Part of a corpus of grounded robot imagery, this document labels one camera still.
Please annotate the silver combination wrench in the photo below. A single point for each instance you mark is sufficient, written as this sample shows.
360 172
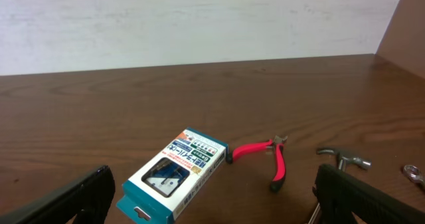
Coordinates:
414 175

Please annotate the teal white screwdriver set box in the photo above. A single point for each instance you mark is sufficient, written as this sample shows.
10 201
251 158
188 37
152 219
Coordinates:
160 190

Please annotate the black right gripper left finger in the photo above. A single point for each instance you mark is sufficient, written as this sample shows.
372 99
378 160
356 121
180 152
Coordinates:
84 200

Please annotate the red handled cutting pliers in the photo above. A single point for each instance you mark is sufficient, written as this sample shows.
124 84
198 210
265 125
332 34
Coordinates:
277 146

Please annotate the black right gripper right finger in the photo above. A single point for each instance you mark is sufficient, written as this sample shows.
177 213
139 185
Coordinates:
343 197

